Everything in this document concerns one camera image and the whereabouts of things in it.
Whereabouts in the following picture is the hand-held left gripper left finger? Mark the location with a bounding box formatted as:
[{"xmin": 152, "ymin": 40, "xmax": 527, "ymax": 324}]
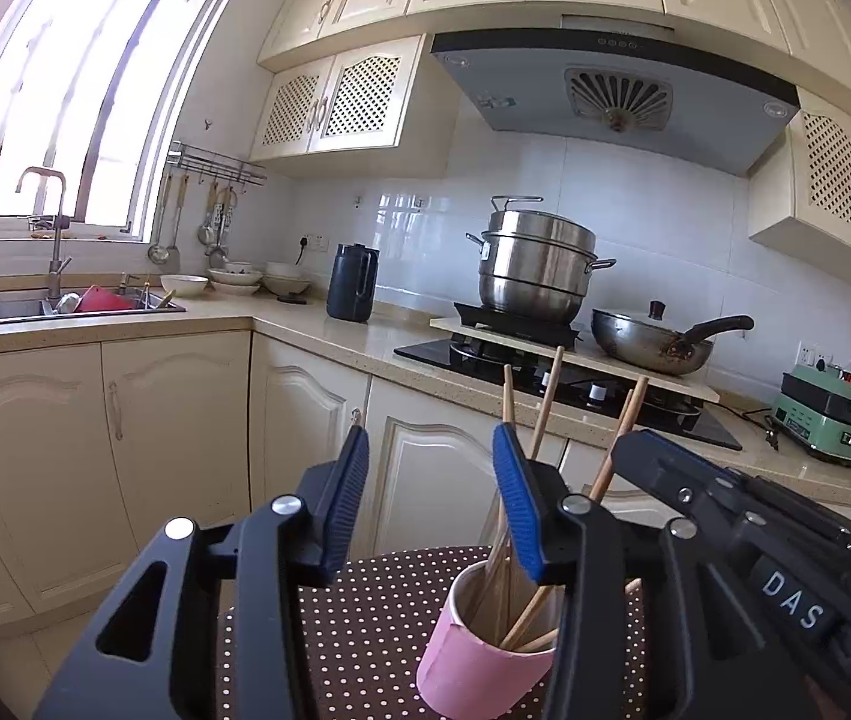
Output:
[{"xmin": 31, "ymin": 424, "xmax": 371, "ymax": 720}]

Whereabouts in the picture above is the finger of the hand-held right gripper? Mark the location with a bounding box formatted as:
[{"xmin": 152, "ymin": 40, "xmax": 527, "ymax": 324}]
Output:
[
  {"xmin": 612, "ymin": 429, "xmax": 758, "ymax": 542},
  {"xmin": 654, "ymin": 431, "xmax": 851, "ymax": 542}
]

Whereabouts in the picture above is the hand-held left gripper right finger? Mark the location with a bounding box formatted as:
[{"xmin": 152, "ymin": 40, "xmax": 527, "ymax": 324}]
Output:
[{"xmin": 492, "ymin": 422, "xmax": 809, "ymax": 720}]

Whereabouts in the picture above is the single wooden chopstick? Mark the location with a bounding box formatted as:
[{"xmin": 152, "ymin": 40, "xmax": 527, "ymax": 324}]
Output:
[{"xmin": 586, "ymin": 376, "xmax": 652, "ymax": 502}]

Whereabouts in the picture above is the bunch of wooden chopsticks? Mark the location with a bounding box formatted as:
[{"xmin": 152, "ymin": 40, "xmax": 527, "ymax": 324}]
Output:
[{"xmin": 463, "ymin": 345, "xmax": 569, "ymax": 653}]

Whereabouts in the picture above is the pink cup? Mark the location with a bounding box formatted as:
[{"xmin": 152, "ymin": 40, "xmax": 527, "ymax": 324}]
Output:
[{"xmin": 416, "ymin": 559, "xmax": 569, "ymax": 717}]

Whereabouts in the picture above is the green electric cooker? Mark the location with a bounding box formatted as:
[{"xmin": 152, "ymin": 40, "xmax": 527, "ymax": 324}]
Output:
[{"xmin": 771, "ymin": 361, "xmax": 851, "ymax": 466}]

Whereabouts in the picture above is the steel wok with lid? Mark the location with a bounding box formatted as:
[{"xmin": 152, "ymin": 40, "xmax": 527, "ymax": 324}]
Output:
[{"xmin": 591, "ymin": 300, "xmax": 755, "ymax": 377}]

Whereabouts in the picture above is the brown polka-dot tablecloth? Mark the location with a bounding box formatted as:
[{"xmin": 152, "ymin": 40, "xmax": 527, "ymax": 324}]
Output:
[{"xmin": 215, "ymin": 544, "xmax": 652, "ymax": 720}]

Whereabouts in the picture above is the black glass gas hob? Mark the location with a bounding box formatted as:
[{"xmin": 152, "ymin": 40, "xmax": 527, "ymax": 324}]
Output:
[{"xmin": 394, "ymin": 337, "xmax": 743, "ymax": 452}]

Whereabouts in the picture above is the black induction cooker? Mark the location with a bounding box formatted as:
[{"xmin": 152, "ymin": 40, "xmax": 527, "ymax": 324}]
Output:
[{"xmin": 453, "ymin": 302, "xmax": 584, "ymax": 350}]

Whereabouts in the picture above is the beige stone board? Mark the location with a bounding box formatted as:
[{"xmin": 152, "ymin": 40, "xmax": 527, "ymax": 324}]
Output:
[{"xmin": 429, "ymin": 315, "xmax": 719, "ymax": 406}]

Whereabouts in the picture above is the cream base cabinet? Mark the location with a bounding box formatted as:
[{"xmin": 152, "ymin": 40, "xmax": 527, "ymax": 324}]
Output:
[{"xmin": 0, "ymin": 328, "xmax": 851, "ymax": 632}]

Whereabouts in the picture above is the black electric kettle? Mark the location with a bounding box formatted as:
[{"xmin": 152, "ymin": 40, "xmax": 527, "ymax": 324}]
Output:
[{"xmin": 325, "ymin": 242, "xmax": 380, "ymax": 323}]

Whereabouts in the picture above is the stainless steel steamer pot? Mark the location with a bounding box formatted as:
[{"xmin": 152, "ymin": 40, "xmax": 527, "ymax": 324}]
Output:
[{"xmin": 465, "ymin": 195, "xmax": 618, "ymax": 325}]

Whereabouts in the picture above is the hanging steel utensil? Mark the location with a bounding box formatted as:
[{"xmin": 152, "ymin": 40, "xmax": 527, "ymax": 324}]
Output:
[
  {"xmin": 211, "ymin": 187, "xmax": 239, "ymax": 260},
  {"xmin": 196, "ymin": 184, "xmax": 220, "ymax": 247}
]

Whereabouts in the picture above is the hanging steel ladle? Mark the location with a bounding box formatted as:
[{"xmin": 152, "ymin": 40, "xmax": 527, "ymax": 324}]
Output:
[{"xmin": 148, "ymin": 174, "xmax": 173, "ymax": 265}]

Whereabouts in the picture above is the red plastic basin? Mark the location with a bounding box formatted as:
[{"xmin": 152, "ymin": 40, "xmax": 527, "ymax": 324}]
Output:
[{"xmin": 74, "ymin": 285, "xmax": 137, "ymax": 312}]

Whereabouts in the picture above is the steel sink faucet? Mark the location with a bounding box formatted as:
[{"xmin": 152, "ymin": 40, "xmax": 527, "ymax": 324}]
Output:
[{"xmin": 15, "ymin": 166, "xmax": 74, "ymax": 301}]

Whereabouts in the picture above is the grey range hood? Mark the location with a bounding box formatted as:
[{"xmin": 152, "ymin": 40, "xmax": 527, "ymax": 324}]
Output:
[{"xmin": 429, "ymin": 13, "xmax": 802, "ymax": 179}]

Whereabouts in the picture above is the sliding kitchen window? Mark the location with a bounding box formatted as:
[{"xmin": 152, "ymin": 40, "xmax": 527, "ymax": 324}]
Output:
[{"xmin": 0, "ymin": 0, "xmax": 242, "ymax": 241}]

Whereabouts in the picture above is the black power cord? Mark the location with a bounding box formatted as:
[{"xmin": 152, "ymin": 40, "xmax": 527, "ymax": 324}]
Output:
[{"xmin": 718, "ymin": 405, "xmax": 783, "ymax": 452}]

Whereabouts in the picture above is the cream lattice-door wall cabinet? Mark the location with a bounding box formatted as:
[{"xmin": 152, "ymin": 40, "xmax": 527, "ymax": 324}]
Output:
[
  {"xmin": 748, "ymin": 86, "xmax": 851, "ymax": 306},
  {"xmin": 249, "ymin": 34, "xmax": 464, "ymax": 181}
]

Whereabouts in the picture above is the hanging wooden-handled spatula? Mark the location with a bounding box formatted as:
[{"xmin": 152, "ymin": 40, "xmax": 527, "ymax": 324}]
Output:
[{"xmin": 169, "ymin": 178, "xmax": 188, "ymax": 248}]

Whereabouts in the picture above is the steel wall rack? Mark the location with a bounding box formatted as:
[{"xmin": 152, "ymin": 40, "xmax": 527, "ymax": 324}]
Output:
[{"xmin": 169, "ymin": 141, "xmax": 268, "ymax": 187}]

